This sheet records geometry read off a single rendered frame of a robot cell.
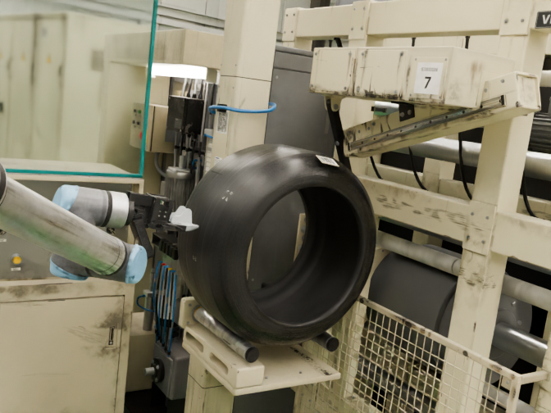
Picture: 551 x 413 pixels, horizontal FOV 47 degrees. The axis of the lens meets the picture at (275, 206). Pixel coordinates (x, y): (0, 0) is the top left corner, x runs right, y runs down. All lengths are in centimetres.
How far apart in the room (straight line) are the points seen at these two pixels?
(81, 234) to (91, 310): 107
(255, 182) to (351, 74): 49
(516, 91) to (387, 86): 35
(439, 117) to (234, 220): 65
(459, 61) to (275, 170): 54
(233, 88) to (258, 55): 13
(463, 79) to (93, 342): 153
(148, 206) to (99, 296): 78
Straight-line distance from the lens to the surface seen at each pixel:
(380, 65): 187
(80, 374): 245
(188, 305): 206
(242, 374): 181
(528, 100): 176
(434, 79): 171
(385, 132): 202
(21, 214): 118
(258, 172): 169
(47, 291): 231
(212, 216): 169
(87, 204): 157
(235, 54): 204
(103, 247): 139
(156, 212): 164
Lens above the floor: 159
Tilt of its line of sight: 9 degrees down
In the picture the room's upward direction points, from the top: 7 degrees clockwise
